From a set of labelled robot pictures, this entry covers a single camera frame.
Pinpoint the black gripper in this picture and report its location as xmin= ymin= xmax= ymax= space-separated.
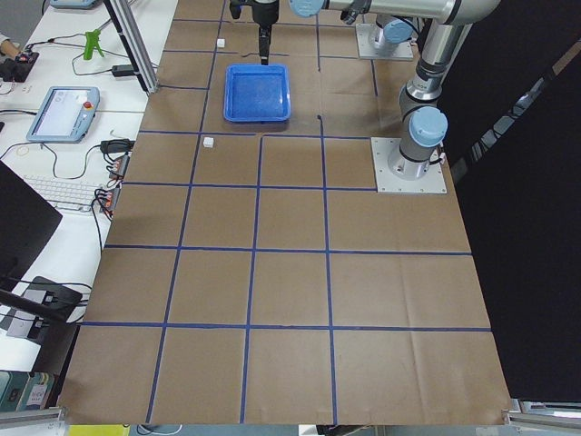
xmin=229 ymin=0 xmax=278 ymax=64

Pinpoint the blue plastic tray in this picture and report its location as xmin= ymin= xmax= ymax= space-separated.
xmin=223 ymin=64 xmax=291 ymax=123

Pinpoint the black power adapter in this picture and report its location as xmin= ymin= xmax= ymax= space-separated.
xmin=111 ymin=64 xmax=134 ymax=77

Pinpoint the green plastic clamp tool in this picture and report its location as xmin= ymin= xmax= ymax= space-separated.
xmin=83 ymin=28 xmax=104 ymax=61

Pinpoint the teach pendant with screen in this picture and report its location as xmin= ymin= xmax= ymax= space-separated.
xmin=26 ymin=86 xmax=100 ymax=144

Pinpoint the white keyboard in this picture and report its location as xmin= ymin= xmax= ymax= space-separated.
xmin=23 ymin=175 xmax=102 ymax=213

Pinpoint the black monitor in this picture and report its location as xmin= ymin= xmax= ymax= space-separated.
xmin=1 ymin=163 xmax=63 ymax=292

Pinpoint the black monitor stand base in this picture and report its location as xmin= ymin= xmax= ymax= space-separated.
xmin=1 ymin=276 xmax=83 ymax=322

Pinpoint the aluminium frame post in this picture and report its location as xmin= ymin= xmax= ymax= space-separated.
xmin=103 ymin=0 xmax=159 ymax=94

